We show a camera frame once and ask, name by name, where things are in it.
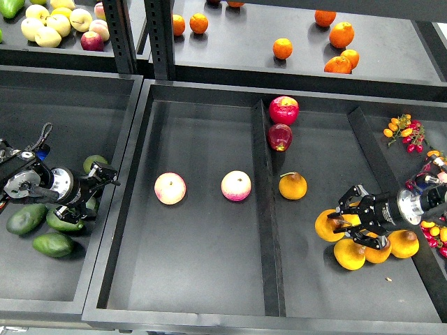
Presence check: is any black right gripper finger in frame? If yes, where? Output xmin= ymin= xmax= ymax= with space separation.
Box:
xmin=336 ymin=184 xmax=374 ymax=215
xmin=333 ymin=225 xmax=388 ymax=250

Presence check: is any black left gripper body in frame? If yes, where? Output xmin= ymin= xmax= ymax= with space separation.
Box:
xmin=50 ymin=167 xmax=98 ymax=219

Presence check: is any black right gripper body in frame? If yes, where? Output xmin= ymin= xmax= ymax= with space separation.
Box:
xmin=359 ymin=192 xmax=405 ymax=235

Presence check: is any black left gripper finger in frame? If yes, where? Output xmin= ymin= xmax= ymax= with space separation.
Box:
xmin=88 ymin=163 xmax=121 ymax=188
xmin=54 ymin=206 xmax=87 ymax=224

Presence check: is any green avocado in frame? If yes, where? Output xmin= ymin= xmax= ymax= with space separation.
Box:
xmin=46 ymin=210 xmax=85 ymax=232
xmin=82 ymin=154 xmax=108 ymax=174
xmin=85 ymin=197 xmax=98 ymax=212
xmin=6 ymin=204 xmax=47 ymax=236
xmin=32 ymin=232 xmax=75 ymax=258

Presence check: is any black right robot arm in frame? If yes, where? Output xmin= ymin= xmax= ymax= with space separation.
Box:
xmin=328 ymin=170 xmax=446 ymax=250

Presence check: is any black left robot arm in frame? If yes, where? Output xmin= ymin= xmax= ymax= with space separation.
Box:
xmin=1 ymin=122 xmax=120 ymax=224

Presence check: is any green avocado top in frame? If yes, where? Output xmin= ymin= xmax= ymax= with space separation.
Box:
xmin=82 ymin=154 xmax=108 ymax=174

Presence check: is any green avocado bottom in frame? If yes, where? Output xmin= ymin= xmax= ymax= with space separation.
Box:
xmin=32 ymin=232 xmax=75 ymax=258

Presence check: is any black left tray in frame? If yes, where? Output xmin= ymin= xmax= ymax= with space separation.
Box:
xmin=1 ymin=66 xmax=142 ymax=324

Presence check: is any black tray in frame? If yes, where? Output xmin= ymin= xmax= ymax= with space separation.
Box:
xmin=82 ymin=80 xmax=446 ymax=334
xmin=1 ymin=66 xmax=142 ymax=324

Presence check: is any pink apple left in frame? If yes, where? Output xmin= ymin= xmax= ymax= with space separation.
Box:
xmin=154 ymin=172 xmax=186 ymax=205

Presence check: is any pink apple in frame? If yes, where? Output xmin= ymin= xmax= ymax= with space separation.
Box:
xmin=221 ymin=170 xmax=251 ymax=202
xmin=154 ymin=172 xmax=186 ymax=205

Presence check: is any cherry tomato bunch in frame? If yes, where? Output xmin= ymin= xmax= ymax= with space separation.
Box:
xmin=383 ymin=114 xmax=425 ymax=154

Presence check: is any orange cherry tomatoes small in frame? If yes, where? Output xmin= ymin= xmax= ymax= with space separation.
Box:
xmin=427 ymin=150 xmax=446 ymax=166

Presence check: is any dark red apple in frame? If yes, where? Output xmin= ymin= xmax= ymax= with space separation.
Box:
xmin=267 ymin=124 xmax=293 ymax=152

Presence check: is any bright red apple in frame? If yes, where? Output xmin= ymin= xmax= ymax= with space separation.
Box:
xmin=269 ymin=96 xmax=300 ymax=126

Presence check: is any black centre tray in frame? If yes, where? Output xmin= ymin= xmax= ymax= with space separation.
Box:
xmin=82 ymin=80 xmax=446 ymax=334

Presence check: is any pink apple right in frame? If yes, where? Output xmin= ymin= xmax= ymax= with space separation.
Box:
xmin=221 ymin=170 xmax=251 ymax=202

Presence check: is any orange lowest right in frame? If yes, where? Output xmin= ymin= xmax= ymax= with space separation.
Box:
xmin=324 ymin=56 xmax=352 ymax=74

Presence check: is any red apple on shelf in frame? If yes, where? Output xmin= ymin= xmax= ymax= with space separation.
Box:
xmin=80 ymin=31 xmax=104 ymax=52

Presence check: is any orange lower right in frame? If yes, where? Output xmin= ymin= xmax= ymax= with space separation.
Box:
xmin=340 ymin=49 xmax=360 ymax=70

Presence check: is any pale peach on shelf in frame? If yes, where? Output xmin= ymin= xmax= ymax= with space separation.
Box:
xmin=89 ymin=19 xmax=110 ymax=42

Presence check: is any yellow apple lower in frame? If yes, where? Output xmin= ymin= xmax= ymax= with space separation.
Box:
xmin=34 ymin=27 xmax=62 ymax=48

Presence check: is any large orange right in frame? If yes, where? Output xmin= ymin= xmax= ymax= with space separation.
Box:
xmin=329 ymin=22 xmax=355 ymax=49

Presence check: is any yellow apple middle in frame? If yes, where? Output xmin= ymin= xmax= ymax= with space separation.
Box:
xmin=46 ymin=14 xmax=71 ymax=38

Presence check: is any yellow apple right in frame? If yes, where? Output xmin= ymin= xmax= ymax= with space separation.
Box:
xmin=69 ymin=8 xmax=93 ymax=33

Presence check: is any orange centre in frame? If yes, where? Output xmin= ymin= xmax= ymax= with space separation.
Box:
xmin=272 ymin=38 xmax=293 ymax=60

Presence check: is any yellow apple left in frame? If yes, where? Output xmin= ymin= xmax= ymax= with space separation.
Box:
xmin=21 ymin=17 xmax=45 ymax=42

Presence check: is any orange far left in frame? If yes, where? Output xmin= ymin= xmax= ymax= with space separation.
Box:
xmin=173 ymin=14 xmax=186 ymax=36

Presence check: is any black shelf post left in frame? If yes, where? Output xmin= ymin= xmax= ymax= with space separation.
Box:
xmin=103 ymin=0 xmax=137 ymax=75

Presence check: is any black shelf post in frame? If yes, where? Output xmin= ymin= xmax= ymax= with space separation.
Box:
xmin=103 ymin=0 xmax=137 ymax=75
xmin=144 ymin=0 xmax=175 ymax=81

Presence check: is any black shelf post right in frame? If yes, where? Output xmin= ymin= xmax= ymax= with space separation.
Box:
xmin=144 ymin=0 xmax=175 ymax=81

